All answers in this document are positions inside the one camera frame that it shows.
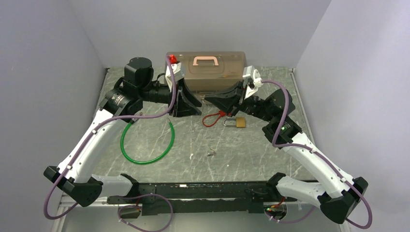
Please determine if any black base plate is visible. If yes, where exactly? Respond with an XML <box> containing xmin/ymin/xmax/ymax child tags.
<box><xmin>107</xmin><ymin>181</ymin><xmax>283</xmax><ymax>216</ymax></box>

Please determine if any silver key set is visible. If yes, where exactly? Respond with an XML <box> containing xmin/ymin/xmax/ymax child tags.
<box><xmin>206</xmin><ymin>147</ymin><xmax>216</xmax><ymax>157</ymax></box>

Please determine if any aluminium frame rail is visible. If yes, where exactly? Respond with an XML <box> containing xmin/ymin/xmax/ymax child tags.
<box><xmin>63</xmin><ymin>180</ymin><xmax>331</xmax><ymax>207</ymax></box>

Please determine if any green cable lock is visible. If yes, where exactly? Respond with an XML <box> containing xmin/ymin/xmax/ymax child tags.
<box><xmin>119</xmin><ymin>119</ymin><xmax>176</xmax><ymax>165</ymax></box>

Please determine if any red cable lock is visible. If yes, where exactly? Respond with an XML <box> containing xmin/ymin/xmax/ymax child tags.
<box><xmin>202</xmin><ymin>110</ymin><xmax>227</xmax><ymax>128</ymax></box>

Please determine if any pink tool box handle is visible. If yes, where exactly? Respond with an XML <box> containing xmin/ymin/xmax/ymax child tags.
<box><xmin>192</xmin><ymin>56</ymin><xmax>219</xmax><ymax>66</ymax></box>

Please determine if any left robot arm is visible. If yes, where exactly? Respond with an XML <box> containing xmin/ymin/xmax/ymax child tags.
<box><xmin>44</xmin><ymin>56</ymin><xmax>202</xmax><ymax>207</ymax></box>

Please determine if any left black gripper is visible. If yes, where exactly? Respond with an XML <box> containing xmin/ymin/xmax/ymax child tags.
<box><xmin>139</xmin><ymin>77</ymin><xmax>202</xmax><ymax>118</ymax></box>

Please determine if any brown translucent tool box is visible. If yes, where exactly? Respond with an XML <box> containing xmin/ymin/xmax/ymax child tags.
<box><xmin>167</xmin><ymin>51</ymin><xmax>247</xmax><ymax>101</ymax></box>

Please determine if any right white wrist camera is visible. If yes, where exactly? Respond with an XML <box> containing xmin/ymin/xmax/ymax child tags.
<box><xmin>242</xmin><ymin>65</ymin><xmax>263</xmax><ymax>99</ymax></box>

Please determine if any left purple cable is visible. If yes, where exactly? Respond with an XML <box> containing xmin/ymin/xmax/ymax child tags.
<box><xmin>43</xmin><ymin>55</ymin><xmax>177</xmax><ymax>232</ymax></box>

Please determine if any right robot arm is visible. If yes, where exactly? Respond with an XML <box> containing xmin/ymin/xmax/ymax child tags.
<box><xmin>205</xmin><ymin>82</ymin><xmax>373</xmax><ymax>229</ymax></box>

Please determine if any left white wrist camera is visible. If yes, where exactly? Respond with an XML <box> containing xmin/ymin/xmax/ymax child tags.
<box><xmin>164</xmin><ymin>54</ymin><xmax>185</xmax><ymax>88</ymax></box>

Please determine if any brass padlock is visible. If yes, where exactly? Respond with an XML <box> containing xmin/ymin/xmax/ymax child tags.
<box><xmin>222</xmin><ymin>117</ymin><xmax>246</xmax><ymax>128</ymax></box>

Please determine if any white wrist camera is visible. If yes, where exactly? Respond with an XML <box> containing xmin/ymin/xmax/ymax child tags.
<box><xmin>164</xmin><ymin>54</ymin><xmax>185</xmax><ymax>88</ymax></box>
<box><xmin>242</xmin><ymin>65</ymin><xmax>263</xmax><ymax>99</ymax></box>

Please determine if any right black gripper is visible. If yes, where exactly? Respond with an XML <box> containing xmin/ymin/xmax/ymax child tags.
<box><xmin>205</xmin><ymin>80</ymin><xmax>275</xmax><ymax>122</ymax></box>

